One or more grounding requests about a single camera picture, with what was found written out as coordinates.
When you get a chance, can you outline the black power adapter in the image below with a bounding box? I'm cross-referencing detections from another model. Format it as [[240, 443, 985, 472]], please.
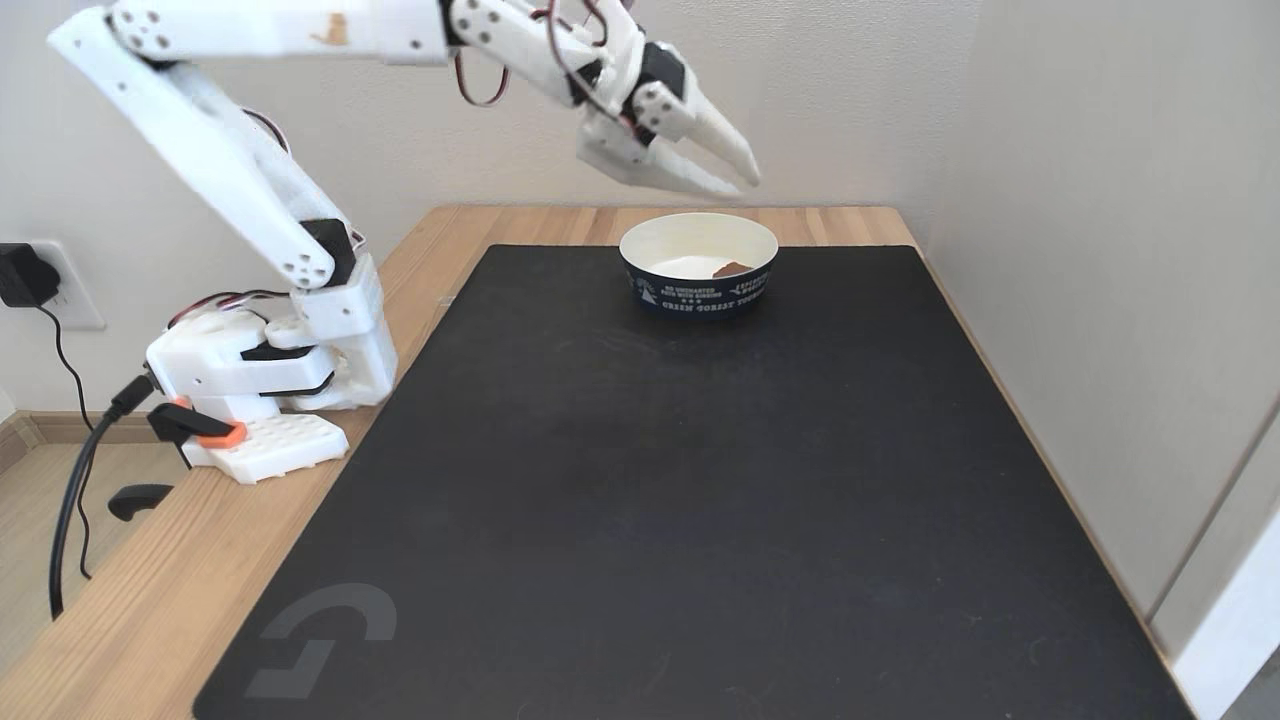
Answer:
[[0, 243, 59, 309]]

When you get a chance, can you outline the thick black plug cable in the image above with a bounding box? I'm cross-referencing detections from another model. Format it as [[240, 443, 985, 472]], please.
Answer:
[[49, 376, 157, 621]]

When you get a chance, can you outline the red black white servo cable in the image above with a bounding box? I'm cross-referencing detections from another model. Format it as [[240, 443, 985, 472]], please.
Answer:
[[453, 0, 613, 110]]

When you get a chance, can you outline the thin black adapter cable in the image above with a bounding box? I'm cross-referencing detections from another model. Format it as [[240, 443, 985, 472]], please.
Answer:
[[38, 305, 97, 581]]

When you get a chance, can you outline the white wall outlet plate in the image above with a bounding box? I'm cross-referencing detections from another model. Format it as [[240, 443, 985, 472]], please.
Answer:
[[28, 239, 106, 332]]

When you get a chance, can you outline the white door frame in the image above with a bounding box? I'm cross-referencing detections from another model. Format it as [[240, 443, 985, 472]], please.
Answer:
[[1148, 398, 1280, 720]]

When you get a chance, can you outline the black and orange table clamp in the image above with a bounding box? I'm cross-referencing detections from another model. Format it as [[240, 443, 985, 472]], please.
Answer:
[[108, 398, 248, 522]]

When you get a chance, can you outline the black desk mat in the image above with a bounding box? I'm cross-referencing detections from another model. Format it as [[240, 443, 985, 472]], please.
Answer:
[[192, 245, 1196, 720]]

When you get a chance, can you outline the wooden baseboard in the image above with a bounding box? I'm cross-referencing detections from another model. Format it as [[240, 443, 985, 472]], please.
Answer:
[[0, 410, 161, 475]]

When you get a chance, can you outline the navy and white paper bowl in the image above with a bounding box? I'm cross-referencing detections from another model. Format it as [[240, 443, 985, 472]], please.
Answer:
[[619, 212, 780, 317]]

